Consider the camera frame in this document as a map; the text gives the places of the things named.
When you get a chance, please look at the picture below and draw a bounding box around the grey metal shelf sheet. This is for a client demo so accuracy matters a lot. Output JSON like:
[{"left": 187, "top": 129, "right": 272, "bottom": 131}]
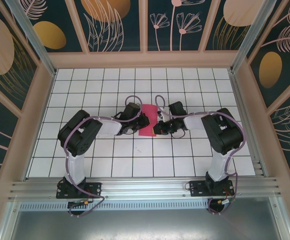
[{"left": 8, "top": 209, "right": 284, "bottom": 240}]

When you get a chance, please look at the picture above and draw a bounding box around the thin black right gripper cable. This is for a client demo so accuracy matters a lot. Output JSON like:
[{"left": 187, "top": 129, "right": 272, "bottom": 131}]
[{"left": 171, "top": 129, "right": 187, "bottom": 140}]

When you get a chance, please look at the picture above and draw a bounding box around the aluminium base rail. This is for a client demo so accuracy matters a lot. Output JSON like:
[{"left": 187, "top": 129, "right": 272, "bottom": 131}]
[{"left": 8, "top": 176, "right": 283, "bottom": 201}]

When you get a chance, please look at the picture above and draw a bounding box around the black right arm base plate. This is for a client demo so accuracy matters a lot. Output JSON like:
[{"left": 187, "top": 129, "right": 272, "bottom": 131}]
[{"left": 189, "top": 179, "right": 235, "bottom": 197}]

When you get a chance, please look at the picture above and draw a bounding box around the aluminium side rail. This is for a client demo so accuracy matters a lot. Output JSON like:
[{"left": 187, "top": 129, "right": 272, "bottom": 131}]
[{"left": 228, "top": 69, "right": 268, "bottom": 177}]

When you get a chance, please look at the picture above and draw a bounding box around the slotted grey cable duct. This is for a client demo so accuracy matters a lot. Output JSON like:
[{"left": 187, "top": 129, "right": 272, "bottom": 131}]
[{"left": 19, "top": 199, "right": 268, "bottom": 211}]

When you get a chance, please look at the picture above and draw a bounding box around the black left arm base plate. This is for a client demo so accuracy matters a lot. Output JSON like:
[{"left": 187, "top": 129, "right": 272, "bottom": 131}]
[{"left": 56, "top": 181, "right": 102, "bottom": 200}]

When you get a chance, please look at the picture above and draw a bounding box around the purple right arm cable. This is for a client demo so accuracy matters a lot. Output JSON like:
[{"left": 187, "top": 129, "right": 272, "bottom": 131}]
[{"left": 154, "top": 94, "right": 247, "bottom": 216}]

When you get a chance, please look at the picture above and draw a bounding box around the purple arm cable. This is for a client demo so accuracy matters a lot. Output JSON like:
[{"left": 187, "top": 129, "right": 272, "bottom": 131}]
[
  {"left": 64, "top": 94, "right": 145, "bottom": 218},
  {"left": 154, "top": 94, "right": 247, "bottom": 216}
]

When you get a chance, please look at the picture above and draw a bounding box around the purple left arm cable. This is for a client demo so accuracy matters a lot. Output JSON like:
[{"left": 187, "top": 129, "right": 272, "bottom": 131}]
[{"left": 64, "top": 94, "right": 145, "bottom": 218}]

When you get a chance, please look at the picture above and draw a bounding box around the aluminium corner post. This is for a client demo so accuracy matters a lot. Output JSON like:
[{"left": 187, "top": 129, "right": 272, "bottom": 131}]
[
  {"left": 6, "top": 0, "right": 58, "bottom": 76},
  {"left": 229, "top": 0, "right": 277, "bottom": 74}
]

